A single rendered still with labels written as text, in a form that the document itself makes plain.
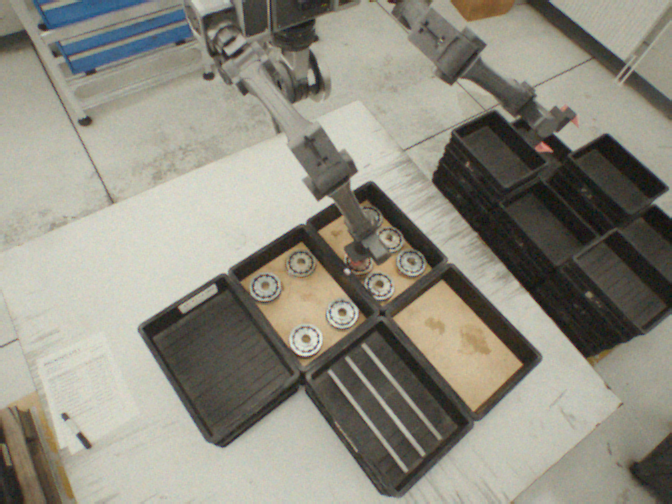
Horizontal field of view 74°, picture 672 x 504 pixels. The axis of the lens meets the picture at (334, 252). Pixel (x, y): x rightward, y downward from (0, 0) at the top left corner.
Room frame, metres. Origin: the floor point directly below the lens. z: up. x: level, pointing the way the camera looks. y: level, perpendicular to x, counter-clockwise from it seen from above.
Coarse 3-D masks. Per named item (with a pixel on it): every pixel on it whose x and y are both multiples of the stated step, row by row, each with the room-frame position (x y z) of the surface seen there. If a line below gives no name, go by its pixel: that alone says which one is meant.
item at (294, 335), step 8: (296, 328) 0.42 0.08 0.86; (304, 328) 0.42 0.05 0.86; (312, 328) 0.43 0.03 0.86; (296, 336) 0.39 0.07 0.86; (320, 336) 0.40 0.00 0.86; (296, 344) 0.37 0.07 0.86; (312, 344) 0.38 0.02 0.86; (320, 344) 0.38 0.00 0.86; (296, 352) 0.34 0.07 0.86; (304, 352) 0.35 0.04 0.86; (312, 352) 0.35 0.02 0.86
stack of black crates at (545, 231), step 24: (528, 192) 1.45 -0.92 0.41; (552, 192) 1.42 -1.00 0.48; (504, 216) 1.26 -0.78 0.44; (528, 216) 1.33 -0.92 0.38; (552, 216) 1.35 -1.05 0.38; (576, 216) 1.30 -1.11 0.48; (504, 240) 1.20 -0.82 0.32; (528, 240) 1.14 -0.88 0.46; (552, 240) 1.21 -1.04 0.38; (576, 240) 1.23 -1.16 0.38; (504, 264) 1.14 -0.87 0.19; (528, 264) 1.08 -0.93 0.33; (552, 264) 1.02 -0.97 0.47; (528, 288) 1.02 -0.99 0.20
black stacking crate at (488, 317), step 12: (444, 276) 0.68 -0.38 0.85; (456, 276) 0.66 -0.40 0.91; (456, 288) 0.64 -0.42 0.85; (468, 288) 0.62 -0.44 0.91; (408, 300) 0.55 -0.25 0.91; (468, 300) 0.61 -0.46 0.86; (480, 300) 0.59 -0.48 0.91; (396, 312) 0.52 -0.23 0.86; (480, 312) 0.57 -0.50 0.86; (492, 312) 0.55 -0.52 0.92; (492, 324) 0.53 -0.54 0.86; (504, 324) 0.52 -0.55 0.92; (504, 336) 0.50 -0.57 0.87; (516, 336) 0.49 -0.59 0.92; (516, 348) 0.47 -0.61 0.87; (528, 348) 0.45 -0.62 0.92; (528, 360) 0.43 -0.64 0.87; (516, 372) 0.39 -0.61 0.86; (504, 384) 0.35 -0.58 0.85; (492, 396) 0.31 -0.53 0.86; (480, 408) 0.27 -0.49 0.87
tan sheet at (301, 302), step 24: (264, 288) 0.54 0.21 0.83; (288, 288) 0.56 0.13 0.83; (312, 288) 0.57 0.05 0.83; (336, 288) 0.58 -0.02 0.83; (264, 312) 0.46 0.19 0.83; (288, 312) 0.47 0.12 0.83; (312, 312) 0.49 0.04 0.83; (360, 312) 0.51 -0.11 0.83; (288, 336) 0.40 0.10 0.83; (336, 336) 0.42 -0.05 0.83
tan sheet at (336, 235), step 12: (360, 204) 0.93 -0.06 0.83; (324, 228) 0.80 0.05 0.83; (336, 228) 0.81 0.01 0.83; (336, 240) 0.76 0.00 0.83; (348, 240) 0.77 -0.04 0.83; (336, 252) 0.72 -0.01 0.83; (384, 264) 0.70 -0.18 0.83; (396, 276) 0.66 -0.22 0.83; (420, 276) 0.68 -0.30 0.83; (396, 288) 0.62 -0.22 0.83
